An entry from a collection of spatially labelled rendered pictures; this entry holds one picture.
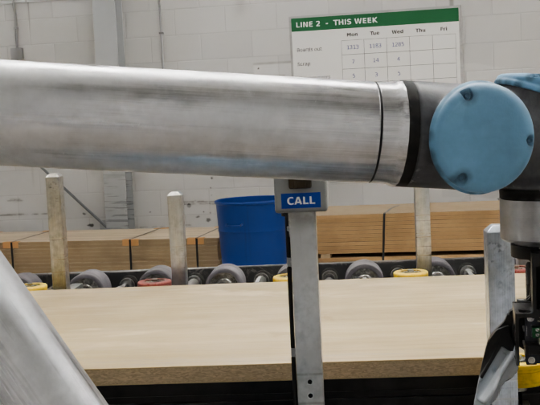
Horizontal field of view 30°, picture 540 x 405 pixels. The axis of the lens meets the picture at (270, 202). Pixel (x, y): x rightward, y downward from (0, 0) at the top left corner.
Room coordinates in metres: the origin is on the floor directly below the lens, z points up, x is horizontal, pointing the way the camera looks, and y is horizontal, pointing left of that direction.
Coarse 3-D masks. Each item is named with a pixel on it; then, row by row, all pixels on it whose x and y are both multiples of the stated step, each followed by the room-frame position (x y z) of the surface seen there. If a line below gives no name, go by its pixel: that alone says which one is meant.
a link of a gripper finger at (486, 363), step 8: (504, 320) 1.04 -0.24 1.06; (512, 320) 1.03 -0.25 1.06; (496, 328) 1.04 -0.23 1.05; (504, 328) 1.03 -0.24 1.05; (496, 336) 1.03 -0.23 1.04; (504, 336) 1.03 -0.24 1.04; (512, 336) 1.03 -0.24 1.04; (488, 344) 1.03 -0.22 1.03; (496, 344) 1.03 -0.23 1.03; (504, 344) 1.03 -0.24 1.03; (512, 344) 1.02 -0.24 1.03; (488, 352) 1.03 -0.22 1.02; (496, 352) 1.03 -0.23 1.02; (488, 360) 1.03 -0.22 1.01; (488, 368) 1.03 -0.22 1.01; (480, 376) 1.03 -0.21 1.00
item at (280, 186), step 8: (280, 184) 1.32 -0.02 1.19; (312, 184) 1.32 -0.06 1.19; (320, 184) 1.32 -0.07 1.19; (280, 192) 1.32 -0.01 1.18; (288, 192) 1.32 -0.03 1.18; (296, 192) 1.32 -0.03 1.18; (304, 192) 1.32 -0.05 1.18; (280, 200) 1.32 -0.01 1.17; (328, 200) 1.36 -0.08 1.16; (280, 208) 1.32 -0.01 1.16; (296, 208) 1.32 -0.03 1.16; (304, 208) 1.32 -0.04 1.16; (312, 208) 1.32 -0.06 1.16; (320, 208) 1.32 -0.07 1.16
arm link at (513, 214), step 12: (504, 204) 1.00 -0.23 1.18; (516, 204) 0.98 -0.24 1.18; (528, 204) 0.97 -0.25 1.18; (504, 216) 1.00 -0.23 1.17; (516, 216) 0.98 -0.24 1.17; (528, 216) 0.97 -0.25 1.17; (504, 228) 1.00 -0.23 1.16; (516, 228) 0.98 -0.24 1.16; (528, 228) 0.97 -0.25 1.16; (504, 240) 1.01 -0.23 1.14; (516, 240) 0.98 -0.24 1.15; (528, 240) 0.97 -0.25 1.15
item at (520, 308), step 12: (516, 252) 1.00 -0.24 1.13; (528, 252) 0.98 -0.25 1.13; (528, 300) 1.02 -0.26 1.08; (516, 312) 0.97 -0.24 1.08; (528, 312) 0.98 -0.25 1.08; (516, 324) 0.96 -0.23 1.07; (528, 324) 0.98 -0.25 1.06; (516, 336) 0.96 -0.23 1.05; (528, 336) 0.98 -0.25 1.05; (516, 348) 0.96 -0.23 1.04; (528, 348) 0.97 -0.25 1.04; (516, 360) 0.97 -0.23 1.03; (528, 360) 0.98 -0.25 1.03
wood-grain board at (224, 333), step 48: (96, 288) 2.31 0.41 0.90; (144, 288) 2.28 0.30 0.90; (192, 288) 2.25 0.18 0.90; (240, 288) 2.22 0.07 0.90; (336, 288) 2.16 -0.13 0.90; (384, 288) 2.13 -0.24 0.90; (432, 288) 2.10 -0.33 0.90; (480, 288) 2.07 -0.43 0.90; (96, 336) 1.79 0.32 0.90; (144, 336) 1.77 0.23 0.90; (192, 336) 1.75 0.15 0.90; (240, 336) 1.73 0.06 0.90; (288, 336) 1.71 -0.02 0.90; (336, 336) 1.69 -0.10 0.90; (384, 336) 1.67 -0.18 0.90; (432, 336) 1.66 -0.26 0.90; (480, 336) 1.64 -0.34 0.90; (96, 384) 1.54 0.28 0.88; (144, 384) 1.54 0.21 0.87
